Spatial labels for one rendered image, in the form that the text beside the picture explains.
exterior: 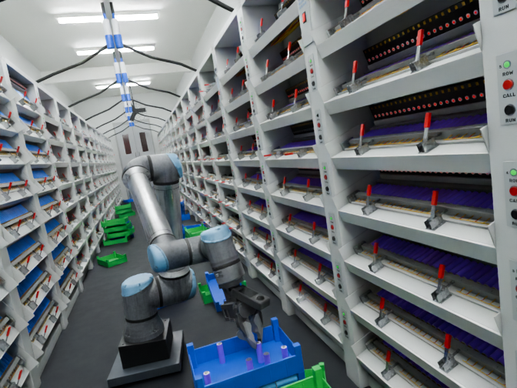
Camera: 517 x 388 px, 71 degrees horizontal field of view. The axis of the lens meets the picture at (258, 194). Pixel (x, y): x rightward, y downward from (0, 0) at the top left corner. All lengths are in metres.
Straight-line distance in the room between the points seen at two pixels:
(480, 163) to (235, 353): 0.89
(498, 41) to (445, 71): 0.13
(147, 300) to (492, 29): 1.60
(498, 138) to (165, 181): 1.26
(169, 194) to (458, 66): 1.23
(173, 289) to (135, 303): 0.18
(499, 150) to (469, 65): 0.17
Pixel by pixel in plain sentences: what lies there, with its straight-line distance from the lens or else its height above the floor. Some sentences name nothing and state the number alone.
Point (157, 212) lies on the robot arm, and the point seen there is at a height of 0.79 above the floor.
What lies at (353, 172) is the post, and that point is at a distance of 1.34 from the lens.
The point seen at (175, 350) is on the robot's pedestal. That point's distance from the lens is 1.95.
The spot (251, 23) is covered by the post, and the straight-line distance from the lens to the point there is 2.04.
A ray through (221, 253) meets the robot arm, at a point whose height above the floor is 0.67.
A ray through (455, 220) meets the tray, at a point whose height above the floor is 0.72.
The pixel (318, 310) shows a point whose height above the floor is 0.15.
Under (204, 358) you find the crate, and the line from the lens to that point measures 1.27.
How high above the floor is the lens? 0.97
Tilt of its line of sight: 8 degrees down
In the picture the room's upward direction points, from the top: 9 degrees counter-clockwise
